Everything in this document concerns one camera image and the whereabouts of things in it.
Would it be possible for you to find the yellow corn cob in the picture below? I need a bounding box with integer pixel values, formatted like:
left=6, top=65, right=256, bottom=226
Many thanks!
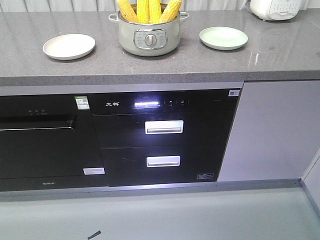
left=149, top=0, right=162, bottom=24
left=116, top=0, right=139, bottom=23
left=159, top=0, right=183, bottom=23
left=136, top=0, right=150, bottom=24

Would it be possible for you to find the white side cabinet panel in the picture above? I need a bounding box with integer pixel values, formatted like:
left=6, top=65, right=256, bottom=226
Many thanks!
left=300, top=148, right=320, bottom=215

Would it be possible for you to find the grey cabinet door panel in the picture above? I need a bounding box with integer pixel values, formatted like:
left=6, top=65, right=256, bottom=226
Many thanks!
left=218, top=80, right=320, bottom=182

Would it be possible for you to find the upper silver drawer handle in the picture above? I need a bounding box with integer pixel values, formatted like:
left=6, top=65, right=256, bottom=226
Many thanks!
left=144, top=120, right=184, bottom=135

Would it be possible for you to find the silver drawer handle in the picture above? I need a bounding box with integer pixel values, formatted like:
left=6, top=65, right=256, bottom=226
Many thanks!
left=146, top=155, right=181, bottom=168
left=144, top=120, right=184, bottom=135

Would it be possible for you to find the black built-in dishwasher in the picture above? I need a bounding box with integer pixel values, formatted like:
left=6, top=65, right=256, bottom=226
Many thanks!
left=0, top=93, right=108, bottom=192

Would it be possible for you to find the black two-drawer sterilizer cabinet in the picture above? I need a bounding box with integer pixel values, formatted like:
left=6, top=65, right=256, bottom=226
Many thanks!
left=88, top=88, right=241, bottom=187

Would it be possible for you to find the light green plate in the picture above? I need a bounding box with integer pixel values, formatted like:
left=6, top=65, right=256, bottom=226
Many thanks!
left=199, top=26, right=249, bottom=51

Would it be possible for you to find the white blender appliance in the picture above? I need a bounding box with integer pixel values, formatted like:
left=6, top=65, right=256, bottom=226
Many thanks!
left=249, top=0, right=302, bottom=21

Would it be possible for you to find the lower silver drawer handle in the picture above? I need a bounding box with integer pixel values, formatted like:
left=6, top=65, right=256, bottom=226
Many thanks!
left=146, top=155, right=181, bottom=168

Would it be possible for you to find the cream white plate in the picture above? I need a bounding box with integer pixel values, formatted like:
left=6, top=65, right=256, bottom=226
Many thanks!
left=42, top=34, right=96, bottom=61

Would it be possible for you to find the grey stone countertop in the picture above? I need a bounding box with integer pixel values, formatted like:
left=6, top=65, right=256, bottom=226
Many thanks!
left=0, top=8, right=320, bottom=87

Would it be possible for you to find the green electric cooking pot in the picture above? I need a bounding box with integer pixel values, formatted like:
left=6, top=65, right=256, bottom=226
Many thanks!
left=108, top=12, right=189, bottom=57

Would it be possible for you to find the black floor tape strip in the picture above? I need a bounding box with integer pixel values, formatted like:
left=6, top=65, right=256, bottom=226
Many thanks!
left=87, top=230, right=102, bottom=240

